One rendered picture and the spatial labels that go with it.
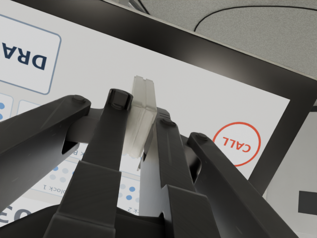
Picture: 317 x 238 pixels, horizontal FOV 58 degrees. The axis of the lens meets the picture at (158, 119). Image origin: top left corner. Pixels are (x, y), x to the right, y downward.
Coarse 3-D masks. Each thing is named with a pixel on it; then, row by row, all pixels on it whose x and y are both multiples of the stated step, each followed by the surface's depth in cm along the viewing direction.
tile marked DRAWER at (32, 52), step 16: (0, 16) 19; (0, 32) 20; (16, 32) 20; (32, 32) 20; (48, 32) 20; (0, 48) 20; (16, 48) 20; (32, 48) 20; (48, 48) 20; (0, 64) 20; (16, 64) 20; (32, 64) 21; (48, 64) 21; (0, 80) 21; (16, 80) 21; (32, 80) 21; (48, 80) 21; (48, 96) 21
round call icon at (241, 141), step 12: (228, 120) 23; (240, 120) 23; (216, 132) 23; (228, 132) 23; (240, 132) 23; (252, 132) 23; (264, 132) 23; (216, 144) 23; (228, 144) 23; (240, 144) 24; (252, 144) 24; (228, 156) 24; (240, 156) 24; (252, 156) 24; (240, 168) 24
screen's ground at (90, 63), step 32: (0, 0) 19; (64, 32) 20; (96, 32) 20; (64, 64) 21; (96, 64) 21; (128, 64) 21; (160, 64) 21; (32, 96) 21; (96, 96) 22; (160, 96) 22; (192, 96) 22; (224, 96) 22; (256, 96) 22; (192, 128) 23; (256, 160) 24; (32, 192) 24
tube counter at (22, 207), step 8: (16, 200) 24; (24, 200) 25; (32, 200) 25; (8, 208) 25; (16, 208) 25; (24, 208) 25; (32, 208) 25; (0, 216) 25; (8, 216) 25; (16, 216) 25; (24, 216) 25; (0, 224) 25
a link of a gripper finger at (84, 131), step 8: (96, 112) 14; (80, 120) 13; (88, 120) 13; (96, 120) 13; (72, 128) 13; (80, 128) 13; (88, 128) 13; (72, 136) 13; (80, 136) 13; (88, 136) 14
